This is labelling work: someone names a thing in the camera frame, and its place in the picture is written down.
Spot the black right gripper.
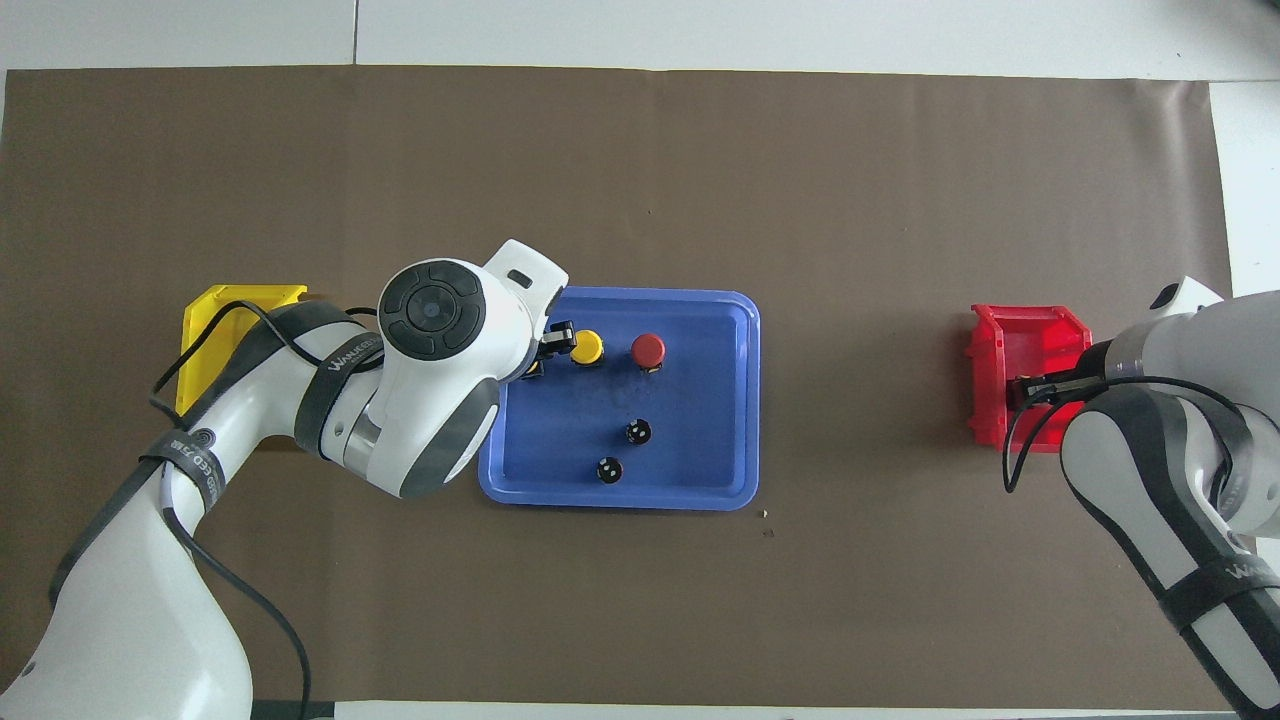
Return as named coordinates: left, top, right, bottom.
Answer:
left=1008, top=340, right=1116, bottom=411

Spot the blue plastic tray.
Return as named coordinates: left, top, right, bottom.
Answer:
left=478, top=287, right=761, bottom=512

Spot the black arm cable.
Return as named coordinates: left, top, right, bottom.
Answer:
left=148, top=300, right=313, bottom=720
left=1003, top=375, right=1246, bottom=493

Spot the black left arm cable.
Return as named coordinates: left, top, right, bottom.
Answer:
left=148, top=300, right=313, bottom=720

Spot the brown paper table mat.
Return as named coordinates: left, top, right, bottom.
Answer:
left=0, top=65, right=1233, bottom=706

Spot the red plastic bin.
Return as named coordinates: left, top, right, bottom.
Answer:
left=966, top=304, right=1094, bottom=454

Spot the yellow plastic bin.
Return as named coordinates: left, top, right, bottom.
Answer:
left=177, top=284, right=311, bottom=416

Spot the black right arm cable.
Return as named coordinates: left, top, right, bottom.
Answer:
left=1003, top=375, right=1246, bottom=493

